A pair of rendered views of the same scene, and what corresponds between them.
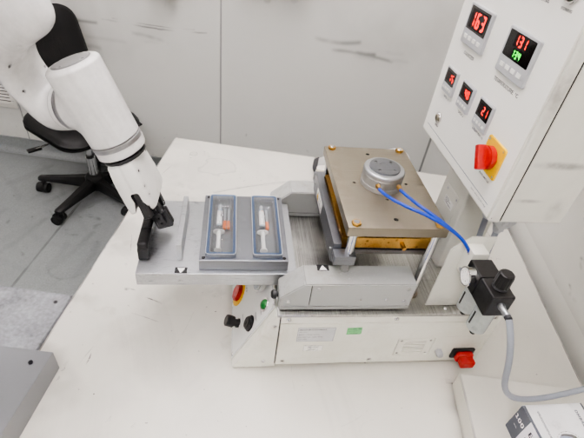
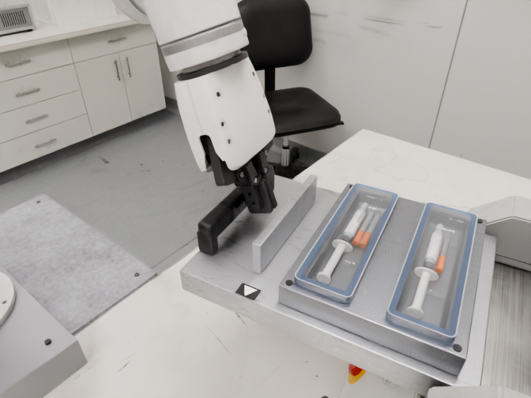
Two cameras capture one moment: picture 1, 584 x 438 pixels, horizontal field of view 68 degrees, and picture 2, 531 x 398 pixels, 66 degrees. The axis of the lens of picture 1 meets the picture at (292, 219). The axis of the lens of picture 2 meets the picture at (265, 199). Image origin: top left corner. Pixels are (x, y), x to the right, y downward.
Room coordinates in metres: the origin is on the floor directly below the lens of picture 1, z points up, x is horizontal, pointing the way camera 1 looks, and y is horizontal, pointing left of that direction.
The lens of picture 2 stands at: (0.33, 0.00, 1.28)
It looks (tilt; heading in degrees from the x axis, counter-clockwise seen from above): 35 degrees down; 38
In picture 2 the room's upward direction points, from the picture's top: straight up
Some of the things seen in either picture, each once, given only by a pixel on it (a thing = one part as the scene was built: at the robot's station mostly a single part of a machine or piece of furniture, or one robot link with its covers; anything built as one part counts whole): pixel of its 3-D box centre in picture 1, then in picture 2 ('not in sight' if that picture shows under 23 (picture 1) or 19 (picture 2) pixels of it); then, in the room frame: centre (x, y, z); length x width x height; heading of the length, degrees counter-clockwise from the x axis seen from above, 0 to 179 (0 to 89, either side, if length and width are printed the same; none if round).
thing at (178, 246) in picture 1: (220, 234); (346, 251); (0.65, 0.14, 0.97); 0.30 x 0.22 x 0.08; 100
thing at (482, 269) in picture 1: (479, 292); not in sight; (0.51, -0.33, 1.05); 0.15 x 0.05 x 0.15; 10
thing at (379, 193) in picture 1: (394, 200); not in sight; (0.69, -0.19, 1.08); 0.31 x 0.24 x 0.13; 10
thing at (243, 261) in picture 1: (243, 229); (390, 257); (0.66, 0.09, 0.98); 0.20 x 0.17 x 0.03; 10
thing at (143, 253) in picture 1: (149, 225); (239, 204); (0.63, 0.28, 0.99); 0.15 x 0.02 x 0.04; 10
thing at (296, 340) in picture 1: (351, 285); not in sight; (0.69, -0.16, 0.84); 0.53 x 0.37 x 0.17; 100
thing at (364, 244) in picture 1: (375, 203); not in sight; (0.70, -0.16, 1.07); 0.22 x 0.17 x 0.10; 10
